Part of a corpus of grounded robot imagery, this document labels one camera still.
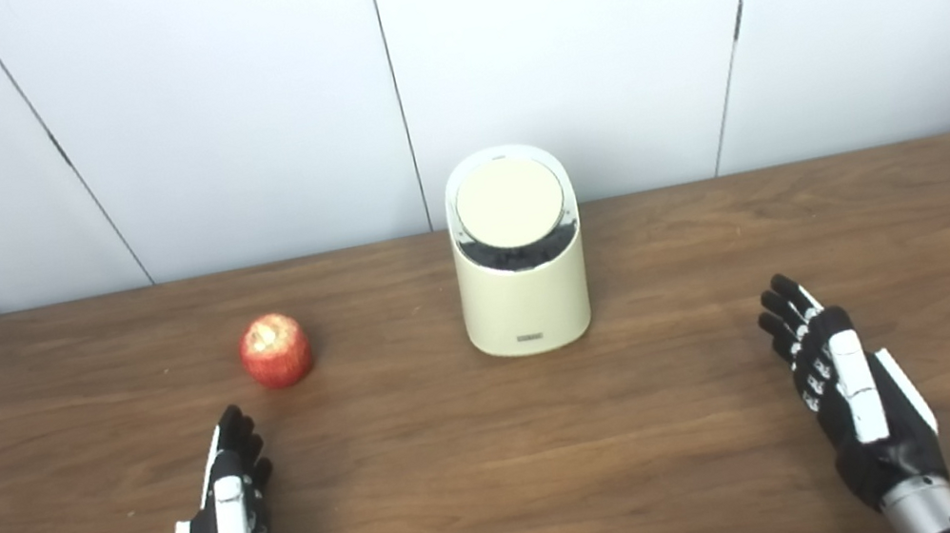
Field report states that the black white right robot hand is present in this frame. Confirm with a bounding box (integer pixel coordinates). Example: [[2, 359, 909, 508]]
[[749, 251, 950, 528]]

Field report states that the red apple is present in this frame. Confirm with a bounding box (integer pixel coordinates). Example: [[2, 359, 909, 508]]
[[233, 307, 320, 396]]

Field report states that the cream-colored bin body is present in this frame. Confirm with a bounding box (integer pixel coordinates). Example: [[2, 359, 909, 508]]
[[435, 133, 602, 366]]

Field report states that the cream round bin lid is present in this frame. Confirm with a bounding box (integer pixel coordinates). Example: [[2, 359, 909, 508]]
[[449, 149, 573, 258]]

